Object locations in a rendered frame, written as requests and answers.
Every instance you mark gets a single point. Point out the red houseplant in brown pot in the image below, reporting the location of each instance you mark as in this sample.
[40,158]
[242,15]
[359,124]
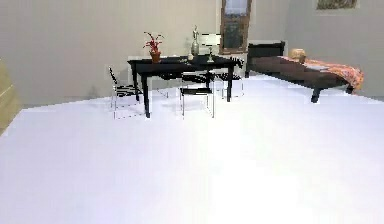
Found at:
[153,47]

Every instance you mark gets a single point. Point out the dark brown bed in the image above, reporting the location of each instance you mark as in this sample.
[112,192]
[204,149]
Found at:
[293,71]

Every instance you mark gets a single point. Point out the black dining table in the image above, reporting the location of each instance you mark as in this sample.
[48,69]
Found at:
[173,64]

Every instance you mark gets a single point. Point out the small white cup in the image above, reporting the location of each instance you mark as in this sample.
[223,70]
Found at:
[190,57]

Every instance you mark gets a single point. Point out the small dark candlestick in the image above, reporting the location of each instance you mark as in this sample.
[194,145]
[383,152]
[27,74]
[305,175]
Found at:
[210,55]

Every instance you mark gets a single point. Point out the brown framed window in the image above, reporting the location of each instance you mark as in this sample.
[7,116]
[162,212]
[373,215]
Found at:
[235,25]

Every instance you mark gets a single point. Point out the tan pillow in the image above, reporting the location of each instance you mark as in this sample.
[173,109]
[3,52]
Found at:
[297,54]

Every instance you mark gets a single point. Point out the orange patterned blanket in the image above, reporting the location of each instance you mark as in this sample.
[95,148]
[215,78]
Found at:
[346,73]

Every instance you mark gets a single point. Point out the beige cupboard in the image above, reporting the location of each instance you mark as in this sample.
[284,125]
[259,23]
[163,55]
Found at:
[7,100]

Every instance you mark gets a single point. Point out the framed wall picture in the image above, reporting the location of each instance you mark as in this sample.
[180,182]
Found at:
[336,4]

